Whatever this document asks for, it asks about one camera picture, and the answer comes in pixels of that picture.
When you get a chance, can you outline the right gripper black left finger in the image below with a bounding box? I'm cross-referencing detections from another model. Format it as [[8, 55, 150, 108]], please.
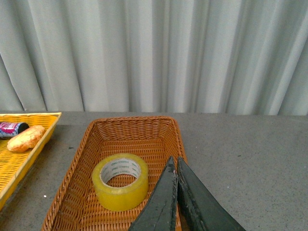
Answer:
[[129, 156, 178, 231]]

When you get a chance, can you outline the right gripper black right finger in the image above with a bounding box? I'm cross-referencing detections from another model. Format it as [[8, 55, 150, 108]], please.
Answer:
[[177, 157, 244, 231]]

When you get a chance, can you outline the yellow packing tape roll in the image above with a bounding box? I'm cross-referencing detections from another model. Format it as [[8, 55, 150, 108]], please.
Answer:
[[92, 153, 149, 211]]

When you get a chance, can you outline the brown wicker basket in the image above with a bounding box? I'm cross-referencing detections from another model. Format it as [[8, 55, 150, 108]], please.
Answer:
[[42, 116, 186, 231]]

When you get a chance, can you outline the yellow woven basket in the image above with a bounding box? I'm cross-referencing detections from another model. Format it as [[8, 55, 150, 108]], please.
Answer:
[[0, 112, 62, 207]]

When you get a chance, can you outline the toy bread croissant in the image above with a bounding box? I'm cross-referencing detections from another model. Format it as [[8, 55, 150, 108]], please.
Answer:
[[7, 125, 45, 153]]

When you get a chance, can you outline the grey-white curtain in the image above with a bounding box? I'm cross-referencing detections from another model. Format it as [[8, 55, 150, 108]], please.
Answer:
[[0, 0, 308, 116]]

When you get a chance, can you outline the small pink drink can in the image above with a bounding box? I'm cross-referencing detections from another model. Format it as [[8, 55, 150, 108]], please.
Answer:
[[0, 122, 29, 139]]

